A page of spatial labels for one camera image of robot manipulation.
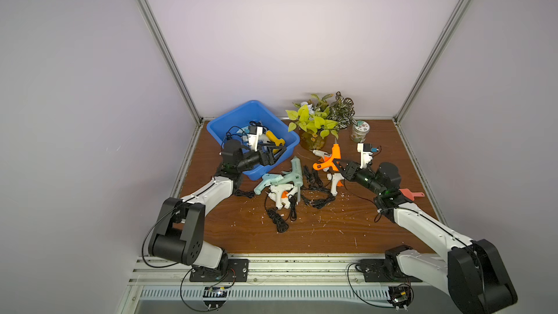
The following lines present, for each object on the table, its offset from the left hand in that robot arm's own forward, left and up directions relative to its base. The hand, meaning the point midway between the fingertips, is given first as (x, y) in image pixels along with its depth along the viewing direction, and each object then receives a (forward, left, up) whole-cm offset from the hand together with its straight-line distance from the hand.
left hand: (283, 149), depth 79 cm
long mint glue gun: (-1, -5, -18) cm, 19 cm away
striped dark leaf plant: (+21, -25, 0) cm, 33 cm away
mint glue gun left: (-1, +7, -20) cm, 21 cm away
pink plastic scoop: (-8, -54, -21) cm, 59 cm away
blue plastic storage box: (+35, +17, -13) cm, 41 cm away
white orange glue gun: (-9, +1, -19) cm, 21 cm away
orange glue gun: (-1, -20, -2) cm, 20 cm away
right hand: (-3, -19, 0) cm, 20 cm away
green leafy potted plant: (+18, -11, -2) cm, 21 cm away
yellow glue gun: (+20, +6, -18) cm, 28 cm away
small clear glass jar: (+24, -38, -16) cm, 47 cm away
